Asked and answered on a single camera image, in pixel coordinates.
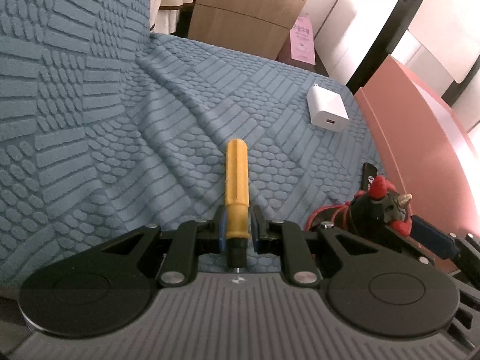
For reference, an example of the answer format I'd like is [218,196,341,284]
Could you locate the pink storage box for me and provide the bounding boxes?
[354,56,479,237]

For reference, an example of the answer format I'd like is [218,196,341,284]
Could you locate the white wall charger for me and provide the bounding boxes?
[307,84,349,133]

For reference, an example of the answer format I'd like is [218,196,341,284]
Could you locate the yellow handled screwdriver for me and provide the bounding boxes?
[224,139,250,269]

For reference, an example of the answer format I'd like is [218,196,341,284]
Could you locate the blue textured sofa cover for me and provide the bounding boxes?
[1,0,381,288]

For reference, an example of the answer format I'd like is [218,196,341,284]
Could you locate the wooden three-drawer nightstand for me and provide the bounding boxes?
[188,0,307,60]

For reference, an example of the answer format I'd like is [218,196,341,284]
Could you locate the pink paper bag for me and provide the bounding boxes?
[277,16,316,72]

